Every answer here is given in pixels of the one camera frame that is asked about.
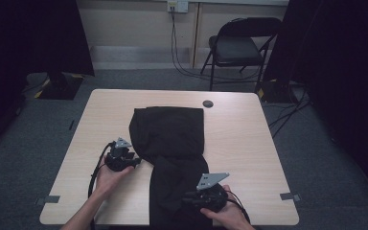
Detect black folding chair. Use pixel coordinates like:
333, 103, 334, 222
199, 16, 283, 92

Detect person's right hand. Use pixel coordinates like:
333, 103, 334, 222
199, 184, 247, 230

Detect tall black curtain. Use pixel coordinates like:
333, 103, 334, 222
263, 0, 368, 205

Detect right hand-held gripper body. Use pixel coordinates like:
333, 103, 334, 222
195, 172, 231, 214

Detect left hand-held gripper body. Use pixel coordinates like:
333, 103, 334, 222
103, 136, 136, 173

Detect wide black curtain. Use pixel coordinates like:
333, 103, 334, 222
0, 0, 96, 161

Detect black floor cables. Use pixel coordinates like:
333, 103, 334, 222
263, 80, 313, 140

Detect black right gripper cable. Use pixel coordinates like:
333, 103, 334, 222
225, 190, 251, 225

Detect person's left hand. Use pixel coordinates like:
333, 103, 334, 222
94, 163, 135, 201

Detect black pants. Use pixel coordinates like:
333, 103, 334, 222
128, 105, 215, 230

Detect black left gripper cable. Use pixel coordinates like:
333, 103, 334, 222
87, 141, 115, 230

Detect white wall socket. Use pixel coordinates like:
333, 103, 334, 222
167, 0, 190, 14

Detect black wall socket cable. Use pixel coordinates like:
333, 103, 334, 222
170, 5, 264, 85

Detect grey tape strip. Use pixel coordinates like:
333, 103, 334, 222
34, 195, 61, 206
279, 192, 302, 202

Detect black stand base yellow tape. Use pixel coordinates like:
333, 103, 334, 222
34, 72, 85, 101
255, 79, 297, 104

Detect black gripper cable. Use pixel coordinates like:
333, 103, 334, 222
225, 190, 251, 225
87, 141, 115, 230

